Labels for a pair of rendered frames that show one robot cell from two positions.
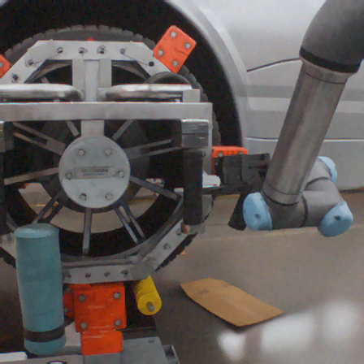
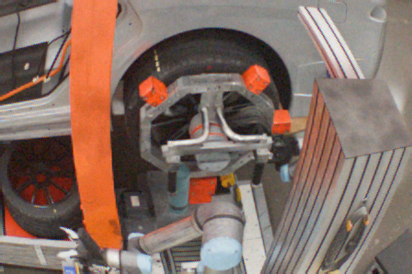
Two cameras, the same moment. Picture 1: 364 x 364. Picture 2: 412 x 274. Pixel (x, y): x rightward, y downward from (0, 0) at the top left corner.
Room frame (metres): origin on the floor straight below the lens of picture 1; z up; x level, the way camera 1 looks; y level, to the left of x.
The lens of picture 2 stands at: (-1.19, 0.23, 3.04)
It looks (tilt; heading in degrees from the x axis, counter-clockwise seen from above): 47 degrees down; 359
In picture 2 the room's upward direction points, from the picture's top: 6 degrees clockwise
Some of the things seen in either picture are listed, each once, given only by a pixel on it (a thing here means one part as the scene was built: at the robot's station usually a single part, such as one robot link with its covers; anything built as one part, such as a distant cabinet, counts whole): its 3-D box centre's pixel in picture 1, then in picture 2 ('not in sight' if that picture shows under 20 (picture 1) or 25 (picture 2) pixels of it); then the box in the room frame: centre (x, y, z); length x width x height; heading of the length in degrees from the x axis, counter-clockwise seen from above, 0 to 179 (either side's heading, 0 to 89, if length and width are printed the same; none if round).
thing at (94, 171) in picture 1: (93, 168); (209, 141); (0.83, 0.18, 0.85); 0.21 x 0.14 x 0.14; 13
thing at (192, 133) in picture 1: (188, 132); (260, 150); (0.74, -0.01, 0.93); 0.09 x 0.05 x 0.05; 13
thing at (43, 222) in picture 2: not in sight; (41, 183); (0.82, 1.06, 0.39); 0.66 x 0.66 x 0.24
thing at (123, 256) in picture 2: not in sight; (135, 262); (-0.07, 0.39, 1.21); 0.11 x 0.08 x 0.09; 91
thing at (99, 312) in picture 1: (99, 308); (199, 178); (0.94, 0.21, 0.48); 0.16 x 0.12 x 0.17; 13
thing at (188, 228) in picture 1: (192, 188); (257, 172); (0.71, -0.02, 0.83); 0.04 x 0.04 x 0.16
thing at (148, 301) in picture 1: (142, 284); (223, 162); (1.03, 0.11, 0.51); 0.29 x 0.06 x 0.06; 13
